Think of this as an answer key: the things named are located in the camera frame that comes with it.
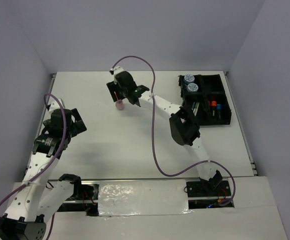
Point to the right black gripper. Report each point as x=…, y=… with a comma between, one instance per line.
x=113, y=88

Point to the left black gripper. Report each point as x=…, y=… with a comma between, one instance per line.
x=78, y=126

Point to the pink glitter bottle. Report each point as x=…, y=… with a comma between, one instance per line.
x=119, y=105

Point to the blue glitter jar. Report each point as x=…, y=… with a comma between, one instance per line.
x=192, y=88
x=188, y=79

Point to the yellow green pen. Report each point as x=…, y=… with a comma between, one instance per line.
x=196, y=109

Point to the pink highlighter marker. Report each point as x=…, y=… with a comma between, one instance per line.
x=209, y=101

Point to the orange highlighter marker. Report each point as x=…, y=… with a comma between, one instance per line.
x=213, y=109

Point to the blue highlighter marker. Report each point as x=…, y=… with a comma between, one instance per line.
x=219, y=111

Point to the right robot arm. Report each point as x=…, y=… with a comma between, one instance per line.
x=183, y=125

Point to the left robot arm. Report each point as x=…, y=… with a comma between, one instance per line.
x=27, y=216

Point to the black divided organizer tray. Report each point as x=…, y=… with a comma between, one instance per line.
x=209, y=85

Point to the silver foil tape strip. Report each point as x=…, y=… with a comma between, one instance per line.
x=142, y=198

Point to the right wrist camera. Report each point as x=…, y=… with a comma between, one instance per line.
x=116, y=70

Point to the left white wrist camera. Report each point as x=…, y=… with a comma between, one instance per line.
x=55, y=105

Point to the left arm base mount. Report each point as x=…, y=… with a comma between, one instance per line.
x=86, y=201

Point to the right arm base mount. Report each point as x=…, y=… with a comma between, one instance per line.
x=198, y=198

